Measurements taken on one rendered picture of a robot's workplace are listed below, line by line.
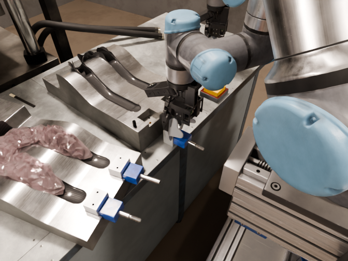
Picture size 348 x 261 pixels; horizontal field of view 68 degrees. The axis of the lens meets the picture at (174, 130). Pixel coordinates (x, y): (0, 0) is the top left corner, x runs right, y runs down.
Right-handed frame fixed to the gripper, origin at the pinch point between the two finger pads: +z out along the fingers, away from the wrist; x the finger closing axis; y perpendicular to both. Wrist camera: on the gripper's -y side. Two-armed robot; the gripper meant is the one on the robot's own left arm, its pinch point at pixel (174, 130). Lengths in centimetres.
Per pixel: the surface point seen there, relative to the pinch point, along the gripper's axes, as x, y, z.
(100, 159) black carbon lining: -20.7, -10.5, -0.5
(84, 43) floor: 127, -209, 84
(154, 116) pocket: 0.0, -7.5, -2.1
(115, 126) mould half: -8.9, -15.7, -0.4
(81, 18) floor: 172, -263, 84
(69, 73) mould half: -4.5, -38.6, -8.9
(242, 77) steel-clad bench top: 44.6, 4.1, 4.6
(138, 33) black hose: 44, -50, -1
